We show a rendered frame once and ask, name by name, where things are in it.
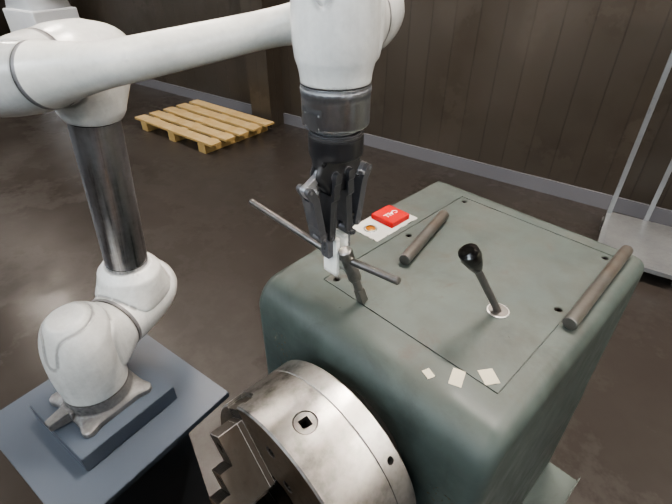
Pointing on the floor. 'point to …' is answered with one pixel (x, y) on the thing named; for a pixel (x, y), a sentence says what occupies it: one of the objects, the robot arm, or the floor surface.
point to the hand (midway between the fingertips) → (335, 252)
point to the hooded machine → (36, 12)
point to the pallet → (204, 124)
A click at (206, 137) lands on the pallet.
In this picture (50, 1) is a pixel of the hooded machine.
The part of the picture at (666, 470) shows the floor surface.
